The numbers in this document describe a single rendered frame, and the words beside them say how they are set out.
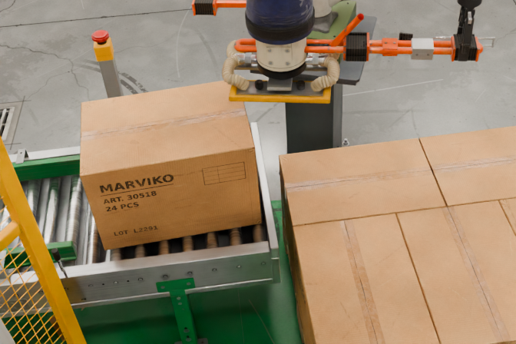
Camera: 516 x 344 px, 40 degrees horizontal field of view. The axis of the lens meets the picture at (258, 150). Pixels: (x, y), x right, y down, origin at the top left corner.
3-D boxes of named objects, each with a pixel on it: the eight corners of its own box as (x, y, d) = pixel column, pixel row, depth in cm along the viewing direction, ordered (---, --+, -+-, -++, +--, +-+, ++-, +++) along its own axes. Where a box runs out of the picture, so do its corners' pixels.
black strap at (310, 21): (241, 41, 227) (240, 30, 224) (249, 1, 243) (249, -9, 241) (312, 41, 224) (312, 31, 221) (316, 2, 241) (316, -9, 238)
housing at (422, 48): (411, 60, 234) (411, 49, 231) (410, 48, 239) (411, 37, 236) (432, 61, 234) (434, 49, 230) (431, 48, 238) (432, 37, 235)
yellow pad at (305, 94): (229, 101, 240) (227, 90, 237) (233, 83, 247) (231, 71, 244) (330, 104, 236) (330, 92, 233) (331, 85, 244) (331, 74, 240)
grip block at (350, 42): (342, 62, 236) (343, 47, 232) (343, 44, 243) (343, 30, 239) (368, 62, 235) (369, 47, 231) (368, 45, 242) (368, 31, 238)
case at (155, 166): (104, 250, 267) (79, 175, 240) (103, 176, 296) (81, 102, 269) (262, 223, 272) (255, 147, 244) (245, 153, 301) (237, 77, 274)
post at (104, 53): (137, 214, 354) (93, 47, 285) (137, 204, 359) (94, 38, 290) (150, 213, 354) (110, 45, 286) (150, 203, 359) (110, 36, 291)
